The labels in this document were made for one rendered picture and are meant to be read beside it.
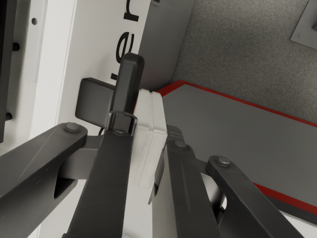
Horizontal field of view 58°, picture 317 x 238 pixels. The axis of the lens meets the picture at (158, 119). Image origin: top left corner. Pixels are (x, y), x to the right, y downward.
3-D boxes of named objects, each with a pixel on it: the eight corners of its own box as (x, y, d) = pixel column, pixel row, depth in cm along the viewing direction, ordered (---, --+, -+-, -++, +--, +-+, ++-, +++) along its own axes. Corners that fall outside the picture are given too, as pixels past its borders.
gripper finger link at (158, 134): (151, 129, 12) (168, 133, 12) (150, 90, 19) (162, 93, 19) (135, 187, 13) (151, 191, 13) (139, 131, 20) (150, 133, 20)
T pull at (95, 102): (148, 56, 18) (140, 57, 16) (121, 161, 20) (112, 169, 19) (96, 40, 18) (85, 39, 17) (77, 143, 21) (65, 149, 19)
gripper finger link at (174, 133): (164, 166, 11) (237, 182, 11) (160, 122, 16) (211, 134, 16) (154, 198, 12) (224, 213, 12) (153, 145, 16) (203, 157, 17)
